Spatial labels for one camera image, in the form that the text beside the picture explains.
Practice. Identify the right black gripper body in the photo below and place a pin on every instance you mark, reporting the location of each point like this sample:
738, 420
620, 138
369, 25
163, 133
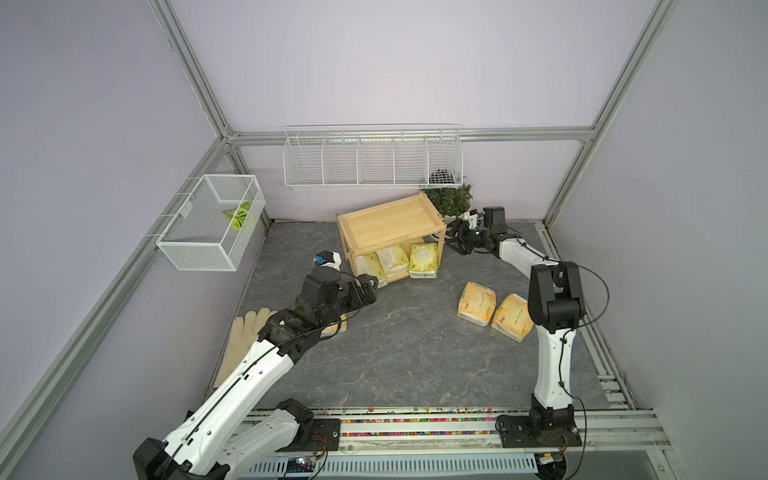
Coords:
479, 237

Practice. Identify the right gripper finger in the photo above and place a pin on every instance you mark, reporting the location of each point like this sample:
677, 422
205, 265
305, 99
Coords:
460, 246
457, 227

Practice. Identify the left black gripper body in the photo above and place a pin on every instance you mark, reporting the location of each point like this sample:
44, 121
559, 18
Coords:
347, 299

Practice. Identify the green tissue pack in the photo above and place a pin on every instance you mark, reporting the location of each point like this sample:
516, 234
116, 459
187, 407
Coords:
394, 261
371, 265
423, 261

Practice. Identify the wooden two-tier shelf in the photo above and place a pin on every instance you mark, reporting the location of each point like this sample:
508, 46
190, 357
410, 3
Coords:
405, 222

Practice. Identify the orange tissue pack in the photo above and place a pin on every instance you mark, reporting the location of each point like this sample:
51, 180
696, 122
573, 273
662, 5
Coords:
477, 304
512, 318
338, 327

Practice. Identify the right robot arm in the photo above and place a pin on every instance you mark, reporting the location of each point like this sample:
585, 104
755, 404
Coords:
555, 304

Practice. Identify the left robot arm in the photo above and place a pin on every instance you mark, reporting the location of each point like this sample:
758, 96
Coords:
207, 444

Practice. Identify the potted green plant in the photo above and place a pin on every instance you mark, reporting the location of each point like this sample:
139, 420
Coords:
450, 202

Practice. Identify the beige work glove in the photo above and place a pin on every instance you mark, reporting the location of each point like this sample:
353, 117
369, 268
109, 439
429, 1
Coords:
244, 332

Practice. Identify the green leaf toy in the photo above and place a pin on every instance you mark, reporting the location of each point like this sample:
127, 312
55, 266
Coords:
239, 215

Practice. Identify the green circuit board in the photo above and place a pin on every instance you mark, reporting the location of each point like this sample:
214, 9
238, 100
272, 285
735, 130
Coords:
300, 465

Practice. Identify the long white wire basket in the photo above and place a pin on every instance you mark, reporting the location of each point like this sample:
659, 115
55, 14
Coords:
422, 156

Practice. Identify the white wire cube basket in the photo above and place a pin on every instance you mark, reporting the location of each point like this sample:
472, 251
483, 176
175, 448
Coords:
198, 236

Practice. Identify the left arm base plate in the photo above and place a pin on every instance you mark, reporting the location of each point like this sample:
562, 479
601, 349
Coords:
321, 434

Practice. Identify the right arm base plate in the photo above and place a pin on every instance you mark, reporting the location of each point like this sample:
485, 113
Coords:
555, 431

